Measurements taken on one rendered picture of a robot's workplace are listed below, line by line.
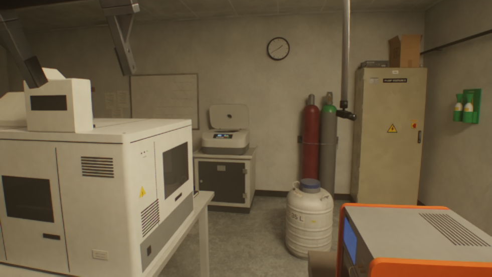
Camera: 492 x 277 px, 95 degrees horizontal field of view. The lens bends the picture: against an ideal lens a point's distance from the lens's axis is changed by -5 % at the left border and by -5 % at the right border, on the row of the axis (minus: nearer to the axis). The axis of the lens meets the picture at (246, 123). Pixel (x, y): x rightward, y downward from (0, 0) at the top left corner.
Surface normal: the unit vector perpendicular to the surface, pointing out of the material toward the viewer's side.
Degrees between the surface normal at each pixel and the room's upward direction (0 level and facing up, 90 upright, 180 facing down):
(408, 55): 90
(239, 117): 105
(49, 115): 90
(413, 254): 0
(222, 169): 90
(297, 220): 90
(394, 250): 0
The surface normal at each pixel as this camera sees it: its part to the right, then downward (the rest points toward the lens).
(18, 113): -0.10, -0.69
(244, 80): -0.15, 0.10
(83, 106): 0.99, 0.01
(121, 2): 0.16, 0.48
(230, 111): -0.15, 0.36
